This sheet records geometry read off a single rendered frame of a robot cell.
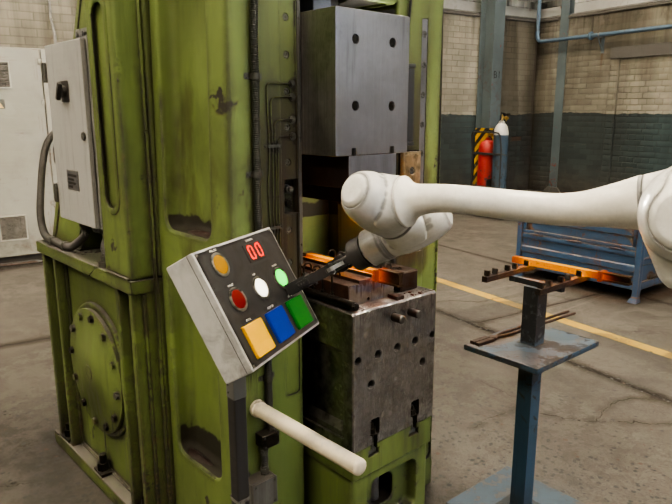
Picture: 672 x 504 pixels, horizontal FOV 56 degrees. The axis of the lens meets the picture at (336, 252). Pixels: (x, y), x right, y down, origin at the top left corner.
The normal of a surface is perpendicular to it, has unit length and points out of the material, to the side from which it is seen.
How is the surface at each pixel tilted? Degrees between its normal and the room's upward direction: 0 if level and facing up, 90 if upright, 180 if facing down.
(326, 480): 90
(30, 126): 91
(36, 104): 90
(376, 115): 90
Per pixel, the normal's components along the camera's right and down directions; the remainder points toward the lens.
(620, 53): -0.84, 0.11
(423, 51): 0.67, 0.16
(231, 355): -0.39, 0.20
